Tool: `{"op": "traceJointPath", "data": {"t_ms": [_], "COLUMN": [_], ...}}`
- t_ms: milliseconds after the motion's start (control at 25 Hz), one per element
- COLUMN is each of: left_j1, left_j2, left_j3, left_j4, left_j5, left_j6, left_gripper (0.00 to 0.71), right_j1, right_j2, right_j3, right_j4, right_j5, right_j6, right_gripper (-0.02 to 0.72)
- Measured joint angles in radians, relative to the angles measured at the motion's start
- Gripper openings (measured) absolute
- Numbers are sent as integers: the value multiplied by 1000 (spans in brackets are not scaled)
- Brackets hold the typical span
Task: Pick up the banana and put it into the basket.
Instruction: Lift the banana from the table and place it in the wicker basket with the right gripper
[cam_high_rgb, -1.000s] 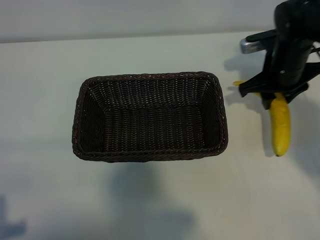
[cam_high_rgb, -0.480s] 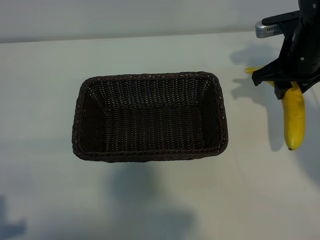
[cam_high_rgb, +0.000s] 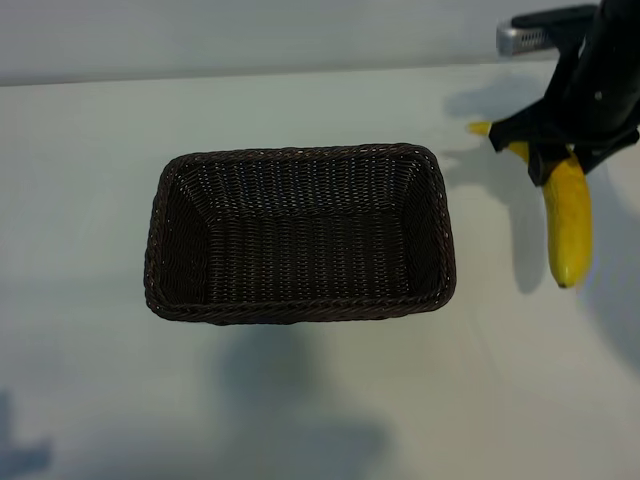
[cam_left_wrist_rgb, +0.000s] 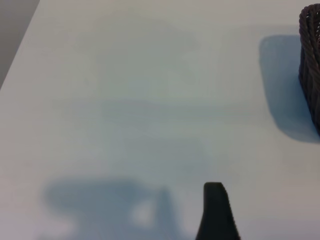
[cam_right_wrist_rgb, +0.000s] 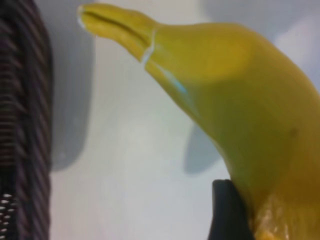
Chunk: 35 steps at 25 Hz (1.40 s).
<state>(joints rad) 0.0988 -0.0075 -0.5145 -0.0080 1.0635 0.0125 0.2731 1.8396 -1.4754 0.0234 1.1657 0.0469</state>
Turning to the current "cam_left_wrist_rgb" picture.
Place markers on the dark brown wicker basket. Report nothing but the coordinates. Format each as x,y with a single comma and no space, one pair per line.
311,62

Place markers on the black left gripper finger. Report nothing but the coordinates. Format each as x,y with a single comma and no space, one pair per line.
216,215

